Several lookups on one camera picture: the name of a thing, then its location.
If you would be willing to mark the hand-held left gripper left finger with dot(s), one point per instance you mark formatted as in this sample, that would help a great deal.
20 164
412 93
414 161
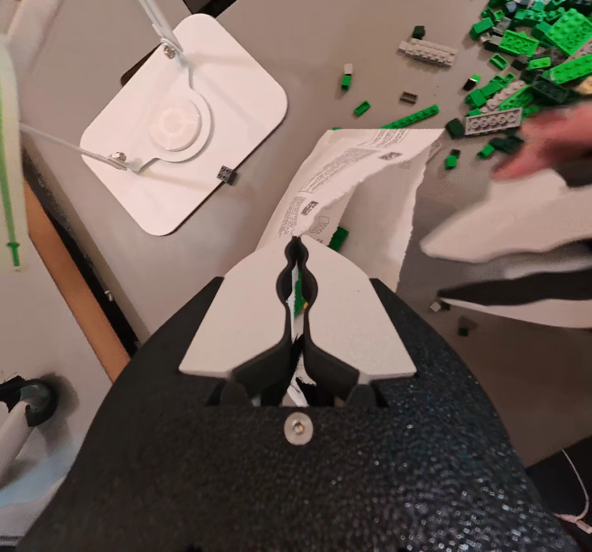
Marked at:
231 320

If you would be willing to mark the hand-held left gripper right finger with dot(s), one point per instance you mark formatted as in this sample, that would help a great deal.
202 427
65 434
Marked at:
360 325

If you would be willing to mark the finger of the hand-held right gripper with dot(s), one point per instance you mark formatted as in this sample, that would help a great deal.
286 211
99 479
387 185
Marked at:
545 302
518 223

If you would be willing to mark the white torn paper bag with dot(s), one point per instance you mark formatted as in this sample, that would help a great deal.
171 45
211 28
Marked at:
374 218

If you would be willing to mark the long grey building brick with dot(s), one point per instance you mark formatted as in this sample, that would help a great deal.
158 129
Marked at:
428 52

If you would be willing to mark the white desk lamp stand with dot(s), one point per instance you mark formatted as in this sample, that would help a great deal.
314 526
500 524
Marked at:
185 144

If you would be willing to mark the grey desk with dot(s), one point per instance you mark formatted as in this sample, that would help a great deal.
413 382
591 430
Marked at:
300 43

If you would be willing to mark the person's right hand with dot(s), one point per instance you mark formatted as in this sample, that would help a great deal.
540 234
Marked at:
555 140

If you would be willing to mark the small green building brick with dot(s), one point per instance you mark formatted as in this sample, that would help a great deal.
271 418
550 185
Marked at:
362 108
346 81
452 159
485 151

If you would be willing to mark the small grey building brick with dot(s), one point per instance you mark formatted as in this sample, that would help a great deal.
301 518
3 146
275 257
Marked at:
438 306

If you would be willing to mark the small dark green brick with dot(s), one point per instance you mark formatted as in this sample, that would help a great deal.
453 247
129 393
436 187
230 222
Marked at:
467 325
418 32

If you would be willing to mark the grey studded building plate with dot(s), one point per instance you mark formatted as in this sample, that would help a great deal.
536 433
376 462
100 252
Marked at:
492 122

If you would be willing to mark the dark green building brick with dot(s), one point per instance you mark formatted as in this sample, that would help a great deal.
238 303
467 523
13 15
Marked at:
455 128

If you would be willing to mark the small black building brick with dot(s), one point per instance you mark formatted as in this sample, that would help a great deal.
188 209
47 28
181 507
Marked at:
228 175

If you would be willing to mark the pile of green building bricks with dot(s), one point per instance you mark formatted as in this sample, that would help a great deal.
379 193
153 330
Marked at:
571 29

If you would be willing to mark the long green building plate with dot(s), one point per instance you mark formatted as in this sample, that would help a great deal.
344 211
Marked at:
416 116

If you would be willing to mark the small dark grey brick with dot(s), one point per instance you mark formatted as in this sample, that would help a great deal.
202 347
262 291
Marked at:
409 98

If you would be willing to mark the white tube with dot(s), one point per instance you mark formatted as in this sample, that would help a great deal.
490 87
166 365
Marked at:
11 436

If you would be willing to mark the white box with green stripe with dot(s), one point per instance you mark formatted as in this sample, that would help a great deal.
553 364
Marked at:
7 144

